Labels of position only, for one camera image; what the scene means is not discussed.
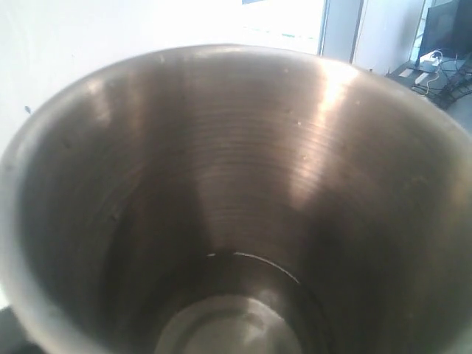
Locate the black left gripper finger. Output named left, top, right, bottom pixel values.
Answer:
left=0, top=308, right=41, bottom=354

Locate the stainless steel cup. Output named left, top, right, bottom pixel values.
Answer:
left=1, top=45, right=471, bottom=353

